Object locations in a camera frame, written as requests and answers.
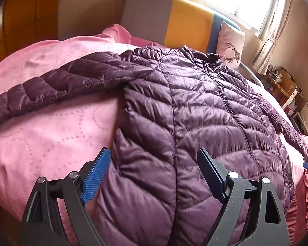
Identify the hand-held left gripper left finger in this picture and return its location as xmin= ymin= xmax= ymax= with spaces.
xmin=20 ymin=147 xmax=111 ymax=246

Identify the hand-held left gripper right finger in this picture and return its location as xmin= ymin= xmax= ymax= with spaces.
xmin=197 ymin=147 xmax=290 ymax=246

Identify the purple quilted down jacket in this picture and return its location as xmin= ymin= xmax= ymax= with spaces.
xmin=0 ymin=45 xmax=308 ymax=246

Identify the coral ruffled cloth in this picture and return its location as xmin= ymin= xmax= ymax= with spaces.
xmin=285 ymin=133 xmax=308 ymax=246

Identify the white storage cabinet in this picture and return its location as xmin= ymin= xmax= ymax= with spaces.
xmin=290 ymin=100 xmax=308 ymax=136

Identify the pink quilted blanket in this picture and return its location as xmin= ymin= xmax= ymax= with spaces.
xmin=0 ymin=24 xmax=308 ymax=246

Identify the wooden desk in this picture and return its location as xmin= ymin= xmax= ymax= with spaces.
xmin=265 ymin=68 xmax=298 ymax=108

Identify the grey metal tube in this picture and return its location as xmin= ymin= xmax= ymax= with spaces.
xmin=240 ymin=61 xmax=263 ymax=85

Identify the pink patterned curtain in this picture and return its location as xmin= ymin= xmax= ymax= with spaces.
xmin=252 ymin=0 xmax=294 ymax=76

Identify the deer print pillow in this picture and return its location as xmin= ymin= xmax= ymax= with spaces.
xmin=219 ymin=20 xmax=246 ymax=71

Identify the grey yellow blue headboard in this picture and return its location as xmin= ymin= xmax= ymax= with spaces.
xmin=121 ymin=0 xmax=243 ymax=54

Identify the wooden wardrobe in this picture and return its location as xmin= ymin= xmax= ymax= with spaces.
xmin=0 ymin=0 xmax=62 ymax=69

